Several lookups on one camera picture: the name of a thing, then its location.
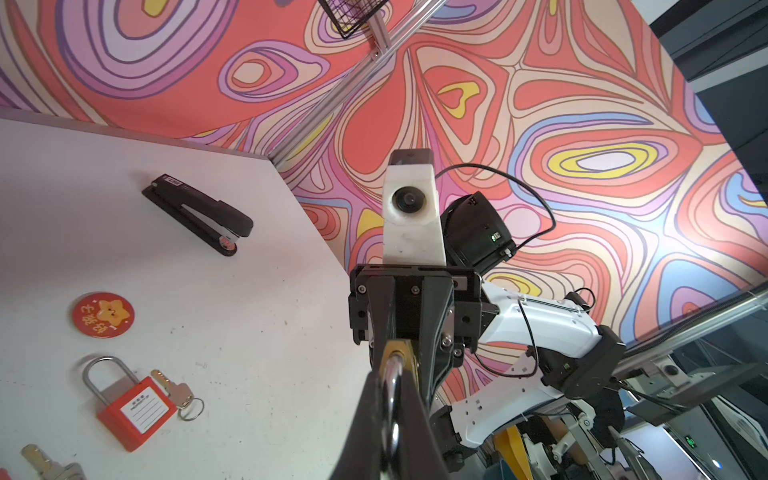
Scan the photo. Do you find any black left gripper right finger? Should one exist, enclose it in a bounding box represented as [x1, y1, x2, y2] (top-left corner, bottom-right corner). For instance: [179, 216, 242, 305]
[397, 371, 450, 480]

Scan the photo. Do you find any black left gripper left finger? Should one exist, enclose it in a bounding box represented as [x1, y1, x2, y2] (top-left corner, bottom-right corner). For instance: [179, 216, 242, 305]
[330, 371, 384, 480]

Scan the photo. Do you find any red padlock with long shackle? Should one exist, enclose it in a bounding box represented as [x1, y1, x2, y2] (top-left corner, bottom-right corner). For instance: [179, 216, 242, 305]
[81, 356, 177, 452]

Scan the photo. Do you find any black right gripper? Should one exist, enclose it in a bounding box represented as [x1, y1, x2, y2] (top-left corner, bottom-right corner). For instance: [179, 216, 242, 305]
[348, 264, 498, 407]

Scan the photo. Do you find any brass padlock shackle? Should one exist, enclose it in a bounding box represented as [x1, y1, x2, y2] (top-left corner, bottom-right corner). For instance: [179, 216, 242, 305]
[379, 339, 418, 479]

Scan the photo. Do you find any black stapler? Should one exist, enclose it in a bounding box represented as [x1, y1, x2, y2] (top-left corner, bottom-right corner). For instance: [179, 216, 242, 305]
[142, 174, 254, 257]

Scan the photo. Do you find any round red star sticker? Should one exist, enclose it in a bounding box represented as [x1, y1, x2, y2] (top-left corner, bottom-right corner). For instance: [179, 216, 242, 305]
[70, 292, 136, 339]

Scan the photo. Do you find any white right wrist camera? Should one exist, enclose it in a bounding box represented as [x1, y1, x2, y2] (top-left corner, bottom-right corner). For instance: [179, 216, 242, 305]
[382, 148, 447, 267]

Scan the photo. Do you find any black wire basket back wall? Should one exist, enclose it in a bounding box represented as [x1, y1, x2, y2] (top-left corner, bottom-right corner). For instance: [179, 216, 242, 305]
[317, 0, 388, 39]

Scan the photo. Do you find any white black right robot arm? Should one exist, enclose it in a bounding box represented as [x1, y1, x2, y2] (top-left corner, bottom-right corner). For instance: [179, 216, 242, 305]
[340, 186, 625, 476]

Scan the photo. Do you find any silver key with ring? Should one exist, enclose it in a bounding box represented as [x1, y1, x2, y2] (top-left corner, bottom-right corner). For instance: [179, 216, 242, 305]
[150, 369, 205, 422]

